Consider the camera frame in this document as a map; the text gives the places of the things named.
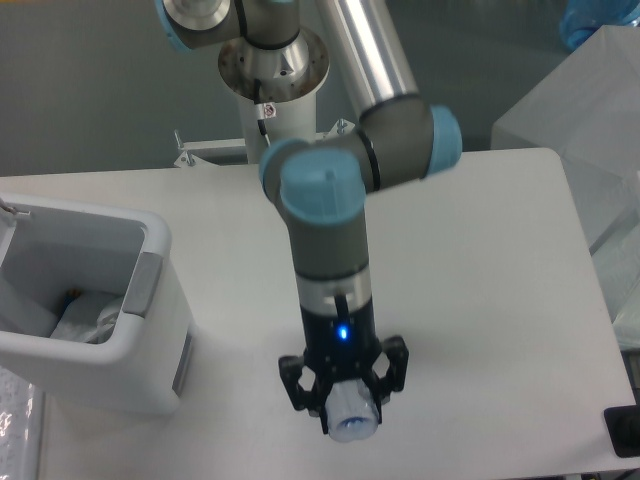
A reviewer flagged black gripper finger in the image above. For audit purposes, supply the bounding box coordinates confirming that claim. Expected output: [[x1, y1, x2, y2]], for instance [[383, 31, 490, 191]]
[[278, 355, 334, 435], [362, 335, 409, 424]]

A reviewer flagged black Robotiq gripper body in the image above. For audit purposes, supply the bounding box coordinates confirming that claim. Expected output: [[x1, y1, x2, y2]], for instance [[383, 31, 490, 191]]
[[301, 300, 382, 385]]

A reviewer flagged clear blue plastic bottle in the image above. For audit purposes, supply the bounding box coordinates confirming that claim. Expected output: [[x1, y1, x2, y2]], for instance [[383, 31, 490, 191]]
[[325, 379, 380, 443]]

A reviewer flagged white green wrapper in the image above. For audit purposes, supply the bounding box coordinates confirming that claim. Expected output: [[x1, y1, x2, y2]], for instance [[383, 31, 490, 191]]
[[50, 291, 124, 344]]

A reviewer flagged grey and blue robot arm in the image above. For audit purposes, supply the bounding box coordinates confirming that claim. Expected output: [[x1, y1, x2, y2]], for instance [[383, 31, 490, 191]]
[[156, 1, 462, 442]]

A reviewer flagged white trash can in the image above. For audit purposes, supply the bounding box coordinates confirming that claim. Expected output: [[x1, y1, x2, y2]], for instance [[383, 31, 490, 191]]
[[1, 192, 193, 414]]

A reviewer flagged black device at table edge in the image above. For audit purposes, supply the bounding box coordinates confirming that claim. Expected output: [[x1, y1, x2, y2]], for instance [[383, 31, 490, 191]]
[[604, 405, 639, 458]]

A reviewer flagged blue yellow snack packet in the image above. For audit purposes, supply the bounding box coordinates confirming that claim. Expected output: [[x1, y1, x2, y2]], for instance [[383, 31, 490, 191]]
[[63, 289, 82, 308]]

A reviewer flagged frosted plastic storage box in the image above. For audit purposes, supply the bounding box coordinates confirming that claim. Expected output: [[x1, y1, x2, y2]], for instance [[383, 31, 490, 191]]
[[491, 26, 639, 249]]

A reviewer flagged blue water jug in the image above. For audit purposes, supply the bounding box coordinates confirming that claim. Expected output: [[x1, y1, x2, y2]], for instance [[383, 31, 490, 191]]
[[559, 0, 639, 51]]

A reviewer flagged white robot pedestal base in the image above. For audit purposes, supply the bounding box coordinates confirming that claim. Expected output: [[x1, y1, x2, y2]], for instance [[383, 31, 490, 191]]
[[175, 26, 342, 167]]

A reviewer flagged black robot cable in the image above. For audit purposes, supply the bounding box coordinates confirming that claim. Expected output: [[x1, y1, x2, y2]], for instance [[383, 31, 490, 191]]
[[252, 77, 274, 151]]

